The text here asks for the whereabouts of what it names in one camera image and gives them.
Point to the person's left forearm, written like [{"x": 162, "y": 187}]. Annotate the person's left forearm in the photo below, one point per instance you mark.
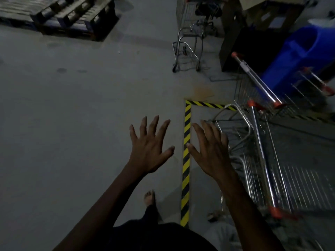
[{"x": 99, "y": 214}]

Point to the person's dark clothing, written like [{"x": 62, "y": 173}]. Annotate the person's dark clothing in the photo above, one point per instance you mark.
[{"x": 157, "y": 235}]

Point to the person's right hand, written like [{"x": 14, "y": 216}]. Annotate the person's right hand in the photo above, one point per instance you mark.
[{"x": 214, "y": 156}]

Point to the person's left hand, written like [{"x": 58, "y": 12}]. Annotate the person's left hand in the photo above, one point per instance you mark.
[{"x": 147, "y": 154}]

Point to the large black box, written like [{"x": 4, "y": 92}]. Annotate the large black box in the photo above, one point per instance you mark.
[{"x": 248, "y": 49}]

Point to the person's right forearm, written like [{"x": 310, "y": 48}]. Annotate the person's right forearm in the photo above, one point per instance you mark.
[{"x": 248, "y": 214}]

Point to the blue plastic trash bin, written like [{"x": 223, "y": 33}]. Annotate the blue plastic trash bin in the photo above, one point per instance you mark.
[{"x": 301, "y": 54}]

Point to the person's left foot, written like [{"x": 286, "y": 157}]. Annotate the person's left foot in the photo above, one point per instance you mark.
[{"x": 149, "y": 198}]

